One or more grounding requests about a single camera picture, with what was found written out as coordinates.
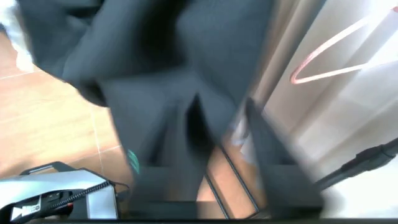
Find black shorts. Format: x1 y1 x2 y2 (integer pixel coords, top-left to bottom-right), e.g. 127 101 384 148
15 0 276 203

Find black clothes rack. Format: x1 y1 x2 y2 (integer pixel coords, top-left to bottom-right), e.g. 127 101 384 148
203 138 398 220

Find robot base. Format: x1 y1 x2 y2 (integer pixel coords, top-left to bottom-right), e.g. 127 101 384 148
0 161 130 220

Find beige curtain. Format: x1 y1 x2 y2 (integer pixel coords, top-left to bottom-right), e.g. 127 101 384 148
248 0 398 218

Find pink clothes hanger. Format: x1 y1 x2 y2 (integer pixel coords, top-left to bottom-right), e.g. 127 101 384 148
290 6 398 85

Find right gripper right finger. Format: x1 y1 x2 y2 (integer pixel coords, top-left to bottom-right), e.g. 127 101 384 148
245 98 324 218

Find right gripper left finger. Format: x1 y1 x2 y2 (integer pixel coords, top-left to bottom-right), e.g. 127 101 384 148
136 93 215 218

